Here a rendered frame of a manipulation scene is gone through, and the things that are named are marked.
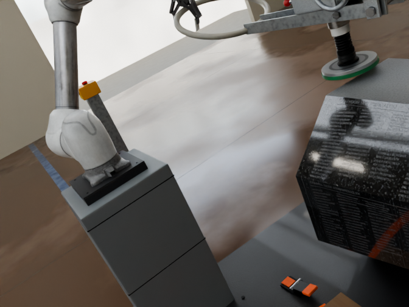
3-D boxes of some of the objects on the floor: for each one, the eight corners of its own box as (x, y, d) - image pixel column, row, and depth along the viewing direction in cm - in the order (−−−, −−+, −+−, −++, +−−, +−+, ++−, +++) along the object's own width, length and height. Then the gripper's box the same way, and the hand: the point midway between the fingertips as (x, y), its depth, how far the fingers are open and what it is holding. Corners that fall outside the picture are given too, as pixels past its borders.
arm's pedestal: (164, 373, 170) (70, 232, 139) (126, 314, 212) (47, 195, 181) (250, 299, 187) (184, 158, 156) (199, 257, 230) (139, 140, 199)
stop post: (164, 206, 301) (95, 75, 259) (174, 215, 284) (102, 77, 242) (142, 220, 296) (68, 89, 253) (150, 230, 278) (72, 91, 236)
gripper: (157, -11, 206) (165, 28, 220) (196, -7, 194) (202, 34, 208) (166, -17, 210) (173, 22, 224) (205, -12, 198) (210, 28, 213)
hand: (187, 26), depth 216 cm, fingers open, 13 cm apart
